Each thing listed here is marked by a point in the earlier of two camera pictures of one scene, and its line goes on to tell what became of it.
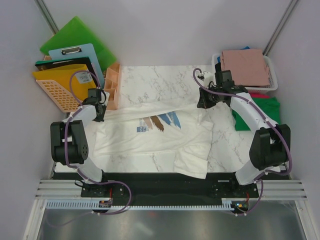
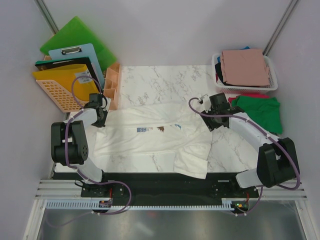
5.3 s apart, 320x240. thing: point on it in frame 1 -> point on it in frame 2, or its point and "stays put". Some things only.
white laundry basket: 273,80 stays put
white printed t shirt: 183,128 stays put
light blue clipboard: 85,50 stays put
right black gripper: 203,102 -> 210,125
